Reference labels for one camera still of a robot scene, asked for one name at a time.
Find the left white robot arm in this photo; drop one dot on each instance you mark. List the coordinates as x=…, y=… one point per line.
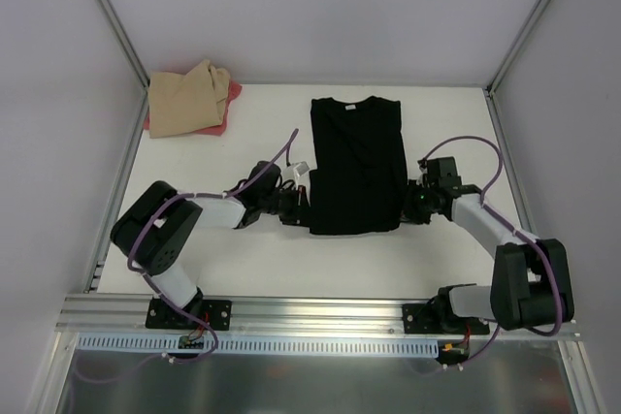
x=153, y=231

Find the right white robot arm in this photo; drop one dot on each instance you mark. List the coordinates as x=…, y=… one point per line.
x=530, y=286

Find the beige folded t shirt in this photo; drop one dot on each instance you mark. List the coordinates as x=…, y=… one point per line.
x=180, y=104

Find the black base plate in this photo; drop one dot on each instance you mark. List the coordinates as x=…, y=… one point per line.
x=421, y=318
x=217, y=313

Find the aluminium frame post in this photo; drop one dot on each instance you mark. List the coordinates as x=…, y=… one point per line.
x=525, y=31
x=115, y=24

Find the front aluminium rail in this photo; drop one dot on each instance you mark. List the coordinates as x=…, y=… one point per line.
x=106, y=312

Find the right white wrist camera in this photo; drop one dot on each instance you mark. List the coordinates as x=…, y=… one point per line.
x=423, y=168

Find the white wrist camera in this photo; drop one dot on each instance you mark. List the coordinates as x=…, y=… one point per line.
x=423, y=168
x=295, y=172

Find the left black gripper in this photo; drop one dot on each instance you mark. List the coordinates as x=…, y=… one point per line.
x=301, y=206

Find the right aluminium frame post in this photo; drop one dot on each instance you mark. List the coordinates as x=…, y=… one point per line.
x=525, y=31

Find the black t shirt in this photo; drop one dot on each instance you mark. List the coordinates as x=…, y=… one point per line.
x=360, y=181

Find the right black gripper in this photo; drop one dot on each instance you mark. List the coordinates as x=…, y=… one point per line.
x=413, y=206

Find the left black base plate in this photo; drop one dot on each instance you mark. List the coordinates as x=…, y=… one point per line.
x=217, y=313

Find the left side aluminium rail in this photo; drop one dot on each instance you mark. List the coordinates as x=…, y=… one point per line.
x=102, y=241

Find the white slotted cable duct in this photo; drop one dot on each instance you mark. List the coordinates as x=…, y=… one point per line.
x=422, y=348

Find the left aluminium frame post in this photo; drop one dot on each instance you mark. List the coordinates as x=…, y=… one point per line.
x=115, y=24

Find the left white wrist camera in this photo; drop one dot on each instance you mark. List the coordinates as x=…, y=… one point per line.
x=295, y=172

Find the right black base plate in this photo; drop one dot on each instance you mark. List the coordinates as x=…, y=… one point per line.
x=421, y=318

